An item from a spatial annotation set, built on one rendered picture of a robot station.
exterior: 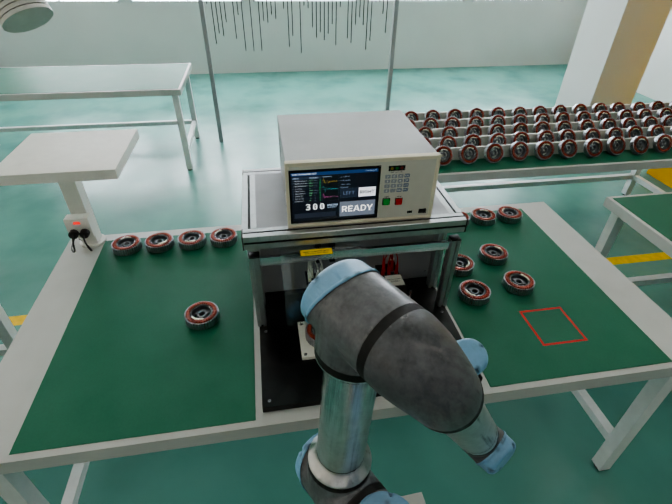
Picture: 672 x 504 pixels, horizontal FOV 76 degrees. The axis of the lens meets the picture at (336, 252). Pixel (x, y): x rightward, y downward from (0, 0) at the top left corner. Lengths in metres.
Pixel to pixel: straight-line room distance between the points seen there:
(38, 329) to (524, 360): 1.57
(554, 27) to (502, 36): 0.91
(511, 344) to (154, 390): 1.10
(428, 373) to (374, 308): 0.10
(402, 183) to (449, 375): 0.83
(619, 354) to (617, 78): 3.69
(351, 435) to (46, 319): 1.27
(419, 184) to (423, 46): 6.73
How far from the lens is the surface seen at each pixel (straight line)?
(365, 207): 1.27
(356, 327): 0.52
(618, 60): 4.97
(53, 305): 1.81
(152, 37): 7.59
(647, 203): 2.66
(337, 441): 0.74
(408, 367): 0.49
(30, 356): 1.66
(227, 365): 1.39
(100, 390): 1.46
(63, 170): 1.60
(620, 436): 2.13
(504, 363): 1.47
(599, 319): 1.76
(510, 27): 8.52
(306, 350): 1.35
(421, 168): 1.26
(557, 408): 2.43
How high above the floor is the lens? 1.81
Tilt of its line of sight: 37 degrees down
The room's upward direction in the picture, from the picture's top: 1 degrees clockwise
